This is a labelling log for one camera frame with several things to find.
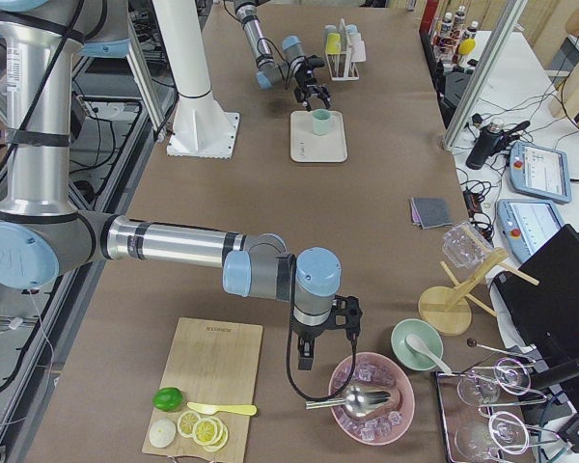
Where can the green cup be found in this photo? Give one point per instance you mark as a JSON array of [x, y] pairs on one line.
[[321, 121]]

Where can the white wire cup rack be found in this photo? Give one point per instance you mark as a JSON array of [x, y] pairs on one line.
[[340, 67]]

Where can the lower teach pendant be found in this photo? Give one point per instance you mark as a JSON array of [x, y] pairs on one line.
[[528, 224]]

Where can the teach pendant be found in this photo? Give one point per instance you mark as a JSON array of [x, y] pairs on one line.
[[528, 224], [540, 172]]

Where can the yellow plastic knife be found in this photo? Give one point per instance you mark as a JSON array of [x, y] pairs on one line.
[[212, 409]]

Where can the wine glass rack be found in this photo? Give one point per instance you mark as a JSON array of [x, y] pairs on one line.
[[481, 417]]

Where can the white mounting post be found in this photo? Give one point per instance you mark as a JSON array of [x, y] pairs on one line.
[[201, 127]]

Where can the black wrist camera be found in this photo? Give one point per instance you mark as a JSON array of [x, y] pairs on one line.
[[346, 315]]

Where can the pink bowl with ice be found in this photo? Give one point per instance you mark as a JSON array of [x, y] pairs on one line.
[[388, 410]]

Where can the clear glass cup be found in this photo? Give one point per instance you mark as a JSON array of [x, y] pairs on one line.
[[464, 246]]

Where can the cream rabbit tray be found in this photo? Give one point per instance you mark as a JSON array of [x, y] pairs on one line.
[[308, 147]]

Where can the yellow cup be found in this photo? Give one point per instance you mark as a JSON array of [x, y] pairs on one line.
[[333, 44]]

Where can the white ceramic spoon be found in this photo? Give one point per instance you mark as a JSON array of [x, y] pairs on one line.
[[418, 345]]

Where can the pink cup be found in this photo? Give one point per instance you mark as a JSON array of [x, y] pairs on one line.
[[358, 52]]

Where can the lemon slices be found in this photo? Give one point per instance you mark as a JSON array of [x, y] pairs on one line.
[[208, 432]]

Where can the black laptop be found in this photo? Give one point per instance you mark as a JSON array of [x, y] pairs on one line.
[[546, 315]]

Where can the white lemon half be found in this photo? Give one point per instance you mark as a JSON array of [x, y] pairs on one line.
[[162, 433]]

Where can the green lime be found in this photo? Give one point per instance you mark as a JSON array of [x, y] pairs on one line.
[[168, 399]]

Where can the wooden cutting board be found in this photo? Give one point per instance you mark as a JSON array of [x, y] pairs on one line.
[[213, 362]]

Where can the aluminium frame post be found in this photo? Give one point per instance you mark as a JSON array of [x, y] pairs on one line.
[[490, 55]]

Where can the upper teach pendant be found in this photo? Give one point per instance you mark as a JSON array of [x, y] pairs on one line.
[[540, 172]]

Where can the grey folded cloth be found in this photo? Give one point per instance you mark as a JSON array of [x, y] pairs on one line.
[[429, 213]]

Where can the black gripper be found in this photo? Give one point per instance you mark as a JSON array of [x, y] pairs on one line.
[[305, 78], [310, 333]]

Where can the black bottle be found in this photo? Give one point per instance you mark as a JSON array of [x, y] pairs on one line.
[[488, 139]]

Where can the metal scoop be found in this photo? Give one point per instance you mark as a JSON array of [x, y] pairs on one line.
[[359, 401]]

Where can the wooden cup tree stand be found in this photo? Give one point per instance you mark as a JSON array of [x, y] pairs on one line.
[[447, 308]]

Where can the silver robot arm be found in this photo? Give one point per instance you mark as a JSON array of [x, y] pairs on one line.
[[43, 235], [281, 65]]

